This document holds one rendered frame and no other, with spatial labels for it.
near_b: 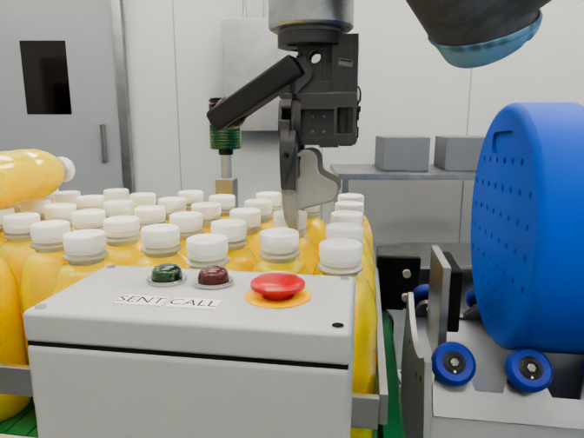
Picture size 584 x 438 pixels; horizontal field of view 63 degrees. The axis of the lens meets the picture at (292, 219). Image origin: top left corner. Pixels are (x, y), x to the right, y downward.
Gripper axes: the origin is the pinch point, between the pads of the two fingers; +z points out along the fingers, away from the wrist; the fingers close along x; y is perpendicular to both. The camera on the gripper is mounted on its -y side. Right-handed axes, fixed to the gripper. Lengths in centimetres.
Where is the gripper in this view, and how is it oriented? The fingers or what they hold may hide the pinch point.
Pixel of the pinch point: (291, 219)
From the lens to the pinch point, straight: 54.5
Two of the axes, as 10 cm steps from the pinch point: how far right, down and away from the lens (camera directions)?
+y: 9.9, 0.3, -1.5
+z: 0.0, 9.8, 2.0
